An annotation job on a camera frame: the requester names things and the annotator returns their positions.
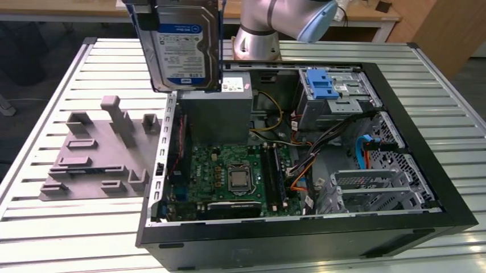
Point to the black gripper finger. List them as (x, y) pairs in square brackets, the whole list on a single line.
[(148, 22)]

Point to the hard disk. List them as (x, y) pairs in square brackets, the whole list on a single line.
[(182, 51)]

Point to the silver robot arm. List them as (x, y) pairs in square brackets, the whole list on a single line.
[(258, 28)]

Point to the silver disk bay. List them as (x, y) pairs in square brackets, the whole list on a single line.
[(365, 190)]

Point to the wooden desk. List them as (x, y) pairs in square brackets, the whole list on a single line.
[(57, 11)]

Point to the grey power supply unit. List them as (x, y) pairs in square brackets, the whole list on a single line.
[(217, 119)]

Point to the grey parts rack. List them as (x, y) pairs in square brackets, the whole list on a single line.
[(99, 148)]

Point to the grey stand foot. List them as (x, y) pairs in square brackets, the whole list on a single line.
[(7, 108)]

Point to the green motherboard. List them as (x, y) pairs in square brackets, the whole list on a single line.
[(209, 159)]

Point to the blue plastic drive latch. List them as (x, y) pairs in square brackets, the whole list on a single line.
[(322, 85)]

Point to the silver drive cage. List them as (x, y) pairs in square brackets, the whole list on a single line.
[(316, 113)]

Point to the RAM stick in rack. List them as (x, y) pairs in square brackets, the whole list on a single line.
[(87, 171)]

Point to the CPU socket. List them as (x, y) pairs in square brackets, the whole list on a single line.
[(240, 166)]

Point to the silver CPU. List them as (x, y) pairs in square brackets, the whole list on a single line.
[(240, 178)]

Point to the small black box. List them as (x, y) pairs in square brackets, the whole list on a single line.
[(384, 6)]

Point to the RAM stick in motherboard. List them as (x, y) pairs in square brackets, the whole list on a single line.
[(281, 176)]

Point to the black graphics card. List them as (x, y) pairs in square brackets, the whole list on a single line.
[(232, 207)]

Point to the wooden cabinet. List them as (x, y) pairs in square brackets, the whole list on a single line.
[(448, 28)]

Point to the black open PC case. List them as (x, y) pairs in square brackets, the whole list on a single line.
[(304, 244)]

